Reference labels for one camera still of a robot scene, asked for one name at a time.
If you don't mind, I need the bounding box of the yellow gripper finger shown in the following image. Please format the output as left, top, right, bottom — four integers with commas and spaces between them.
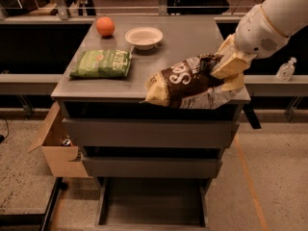
211, 56, 250, 79
221, 73, 244, 91

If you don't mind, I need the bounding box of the brown chip bag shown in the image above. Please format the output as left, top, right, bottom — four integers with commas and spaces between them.
145, 54, 241, 110

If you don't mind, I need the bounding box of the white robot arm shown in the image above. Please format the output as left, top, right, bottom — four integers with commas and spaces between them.
211, 0, 308, 91

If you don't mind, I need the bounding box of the green chip bag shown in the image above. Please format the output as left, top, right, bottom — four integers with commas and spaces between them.
69, 49, 131, 78

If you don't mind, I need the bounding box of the top grey drawer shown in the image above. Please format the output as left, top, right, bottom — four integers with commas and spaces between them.
63, 118, 239, 148

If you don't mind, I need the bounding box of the grey drawer cabinet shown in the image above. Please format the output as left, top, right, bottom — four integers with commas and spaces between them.
50, 14, 251, 188

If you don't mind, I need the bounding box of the middle grey drawer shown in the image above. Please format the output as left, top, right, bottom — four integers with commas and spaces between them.
82, 157, 222, 179

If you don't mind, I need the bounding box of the bottom open grey drawer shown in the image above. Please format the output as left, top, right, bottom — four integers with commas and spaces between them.
95, 178, 209, 231

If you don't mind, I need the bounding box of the clear sanitizer pump bottle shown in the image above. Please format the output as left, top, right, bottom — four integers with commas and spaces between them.
276, 57, 296, 82

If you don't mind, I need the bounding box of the white paper bowl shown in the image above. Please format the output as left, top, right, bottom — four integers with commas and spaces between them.
125, 27, 163, 50

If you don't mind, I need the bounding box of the orange fruit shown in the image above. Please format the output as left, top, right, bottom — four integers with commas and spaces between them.
96, 16, 116, 37

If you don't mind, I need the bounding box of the glass railing with posts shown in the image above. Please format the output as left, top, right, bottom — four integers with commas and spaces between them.
0, 0, 308, 21

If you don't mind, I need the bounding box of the soda can in box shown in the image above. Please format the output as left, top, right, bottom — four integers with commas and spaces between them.
62, 139, 72, 146

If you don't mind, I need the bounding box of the cardboard box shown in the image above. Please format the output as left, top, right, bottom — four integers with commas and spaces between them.
28, 102, 89, 178

